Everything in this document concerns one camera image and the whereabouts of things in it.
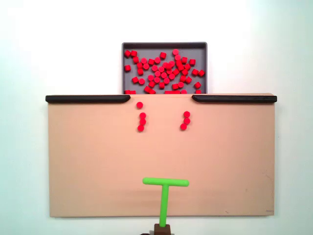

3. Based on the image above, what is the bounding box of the grey plastic tray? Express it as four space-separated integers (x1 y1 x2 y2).
121 42 208 94

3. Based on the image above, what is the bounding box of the tan rectangular board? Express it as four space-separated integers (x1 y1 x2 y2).
46 93 276 218

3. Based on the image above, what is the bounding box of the green T-shaped pusher brown block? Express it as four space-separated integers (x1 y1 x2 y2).
142 177 190 235

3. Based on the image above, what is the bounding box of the black foam rail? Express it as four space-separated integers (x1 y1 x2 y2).
191 94 278 104
45 94 131 104

